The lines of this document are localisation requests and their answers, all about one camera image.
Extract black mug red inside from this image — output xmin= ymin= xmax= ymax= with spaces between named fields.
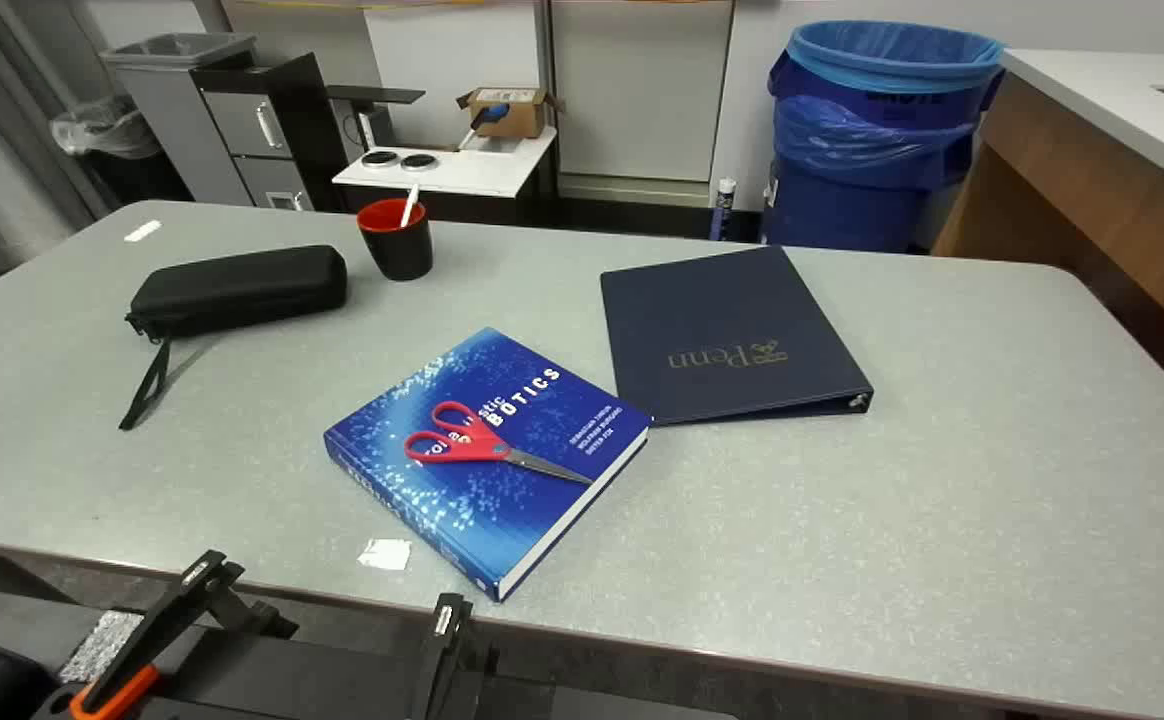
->
xmin=357 ymin=198 xmax=437 ymax=286

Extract blue robotics book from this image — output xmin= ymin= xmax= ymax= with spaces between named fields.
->
xmin=321 ymin=323 xmax=651 ymax=603

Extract white side table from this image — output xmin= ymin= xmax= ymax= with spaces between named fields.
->
xmin=328 ymin=123 xmax=562 ymax=204

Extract cardboard box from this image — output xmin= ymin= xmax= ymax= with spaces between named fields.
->
xmin=457 ymin=83 xmax=555 ymax=146

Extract white square tape piece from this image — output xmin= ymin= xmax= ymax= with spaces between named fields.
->
xmin=357 ymin=537 xmax=416 ymax=578

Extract blue trash bin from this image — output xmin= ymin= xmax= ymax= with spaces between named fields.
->
xmin=763 ymin=17 xmax=1013 ymax=255

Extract grey drawer cabinet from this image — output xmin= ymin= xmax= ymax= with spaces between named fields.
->
xmin=99 ymin=34 xmax=325 ymax=217

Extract trash can with clear bag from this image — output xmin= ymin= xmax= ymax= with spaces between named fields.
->
xmin=48 ymin=92 xmax=196 ymax=212

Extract wooden counter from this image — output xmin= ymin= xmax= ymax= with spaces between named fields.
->
xmin=931 ymin=48 xmax=1164 ymax=354

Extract red handled scissors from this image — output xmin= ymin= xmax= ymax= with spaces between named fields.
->
xmin=400 ymin=397 xmax=597 ymax=487

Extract navy blue ring binder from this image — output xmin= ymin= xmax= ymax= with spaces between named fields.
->
xmin=597 ymin=243 xmax=878 ymax=434

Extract black zip case with strap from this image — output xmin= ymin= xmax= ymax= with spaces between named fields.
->
xmin=115 ymin=241 xmax=354 ymax=435

